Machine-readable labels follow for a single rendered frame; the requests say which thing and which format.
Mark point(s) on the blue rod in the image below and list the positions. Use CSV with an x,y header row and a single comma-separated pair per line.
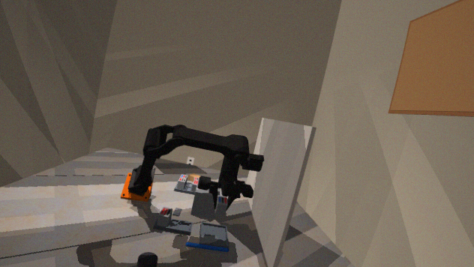
x,y
205,246

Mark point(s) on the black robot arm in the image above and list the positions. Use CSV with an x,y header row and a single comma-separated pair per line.
x,y
235,149

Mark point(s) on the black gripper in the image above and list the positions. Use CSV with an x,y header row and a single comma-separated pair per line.
x,y
205,183

